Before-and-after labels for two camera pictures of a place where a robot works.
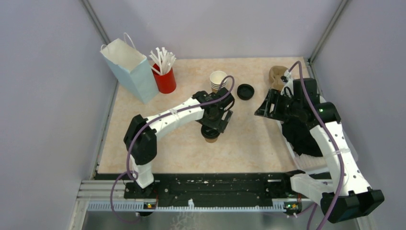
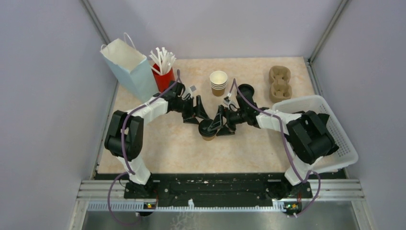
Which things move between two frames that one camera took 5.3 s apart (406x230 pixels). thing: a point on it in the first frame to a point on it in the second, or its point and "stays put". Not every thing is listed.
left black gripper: (219, 124) to (199, 111)
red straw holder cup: (166, 83) stays put
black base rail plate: (205, 188) stays put
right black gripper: (274, 97) to (218, 122)
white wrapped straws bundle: (165, 59) stays put
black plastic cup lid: (209, 132) stays put
